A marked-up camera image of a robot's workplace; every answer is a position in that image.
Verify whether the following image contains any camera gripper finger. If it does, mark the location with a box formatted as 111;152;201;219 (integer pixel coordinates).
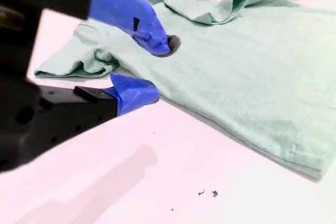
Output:
39;70;161;148
88;0;182;58

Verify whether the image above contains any pale green T-shirt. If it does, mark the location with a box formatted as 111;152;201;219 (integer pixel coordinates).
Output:
34;0;336;182

